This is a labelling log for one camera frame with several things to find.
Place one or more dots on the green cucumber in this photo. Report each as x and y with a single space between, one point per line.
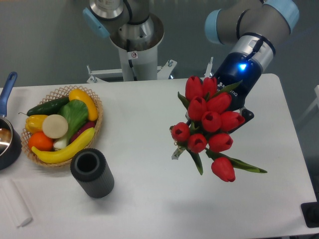
47 108

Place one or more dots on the yellow squash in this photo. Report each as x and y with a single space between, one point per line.
78 94

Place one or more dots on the black device at edge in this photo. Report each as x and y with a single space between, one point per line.
311 214

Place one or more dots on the dark grey ribbed vase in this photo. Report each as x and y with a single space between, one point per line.
90 169

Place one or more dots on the yellow banana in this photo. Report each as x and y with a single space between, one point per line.
60 156

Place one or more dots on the beige round onion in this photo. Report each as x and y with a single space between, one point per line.
55 126

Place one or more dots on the red tulip bouquet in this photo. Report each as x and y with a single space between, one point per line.
208 126

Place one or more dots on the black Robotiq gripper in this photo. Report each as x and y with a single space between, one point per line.
236 68

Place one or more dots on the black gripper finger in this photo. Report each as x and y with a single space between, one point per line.
177 153

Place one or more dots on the yellow bell pepper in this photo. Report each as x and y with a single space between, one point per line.
33 123

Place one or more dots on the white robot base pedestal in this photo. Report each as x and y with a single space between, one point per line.
135 66

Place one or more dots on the purple eggplant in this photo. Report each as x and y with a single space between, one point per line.
86 126

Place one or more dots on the green leafy cabbage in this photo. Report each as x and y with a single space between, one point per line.
76 114

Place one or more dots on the blue handled dark saucepan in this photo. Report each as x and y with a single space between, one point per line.
10 143

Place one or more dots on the white folded cloth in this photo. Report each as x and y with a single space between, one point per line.
15 204

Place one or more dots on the white frame at right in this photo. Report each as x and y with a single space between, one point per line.
309 112

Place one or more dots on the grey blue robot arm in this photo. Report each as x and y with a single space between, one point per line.
254 27

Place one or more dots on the orange fruit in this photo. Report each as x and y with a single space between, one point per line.
40 141

